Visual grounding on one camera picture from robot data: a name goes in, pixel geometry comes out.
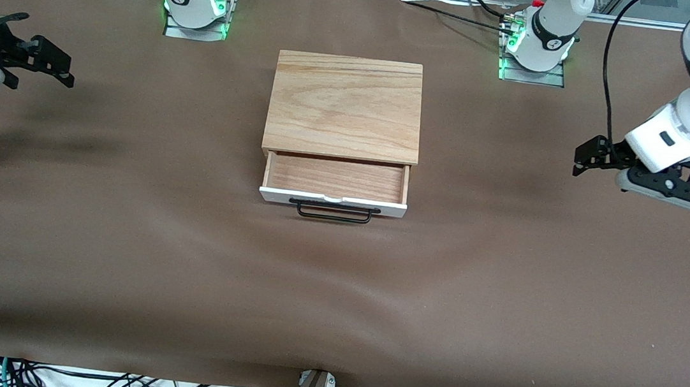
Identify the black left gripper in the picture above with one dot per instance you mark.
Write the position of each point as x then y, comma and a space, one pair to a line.
613, 152

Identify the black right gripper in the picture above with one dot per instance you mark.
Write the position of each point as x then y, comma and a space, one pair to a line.
1, 47

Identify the wooden drawer cabinet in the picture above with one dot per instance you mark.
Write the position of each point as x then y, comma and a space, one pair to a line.
345, 100

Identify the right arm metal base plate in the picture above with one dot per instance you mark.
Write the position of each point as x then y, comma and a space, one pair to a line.
173, 31

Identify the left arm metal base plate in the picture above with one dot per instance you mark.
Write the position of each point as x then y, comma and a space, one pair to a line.
555, 81

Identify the brown table cover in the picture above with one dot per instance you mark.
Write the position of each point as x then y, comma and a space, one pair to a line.
334, 295

